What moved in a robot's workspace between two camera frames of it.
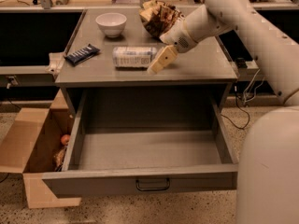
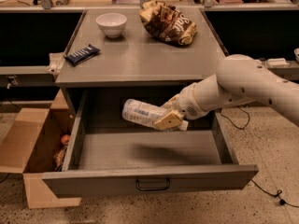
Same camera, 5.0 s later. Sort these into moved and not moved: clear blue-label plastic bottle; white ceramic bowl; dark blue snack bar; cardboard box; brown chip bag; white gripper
Moved: white gripper; clear blue-label plastic bottle
Not moved: white ceramic bowl; cardboard box; brown chip bag; dark blue snack bar
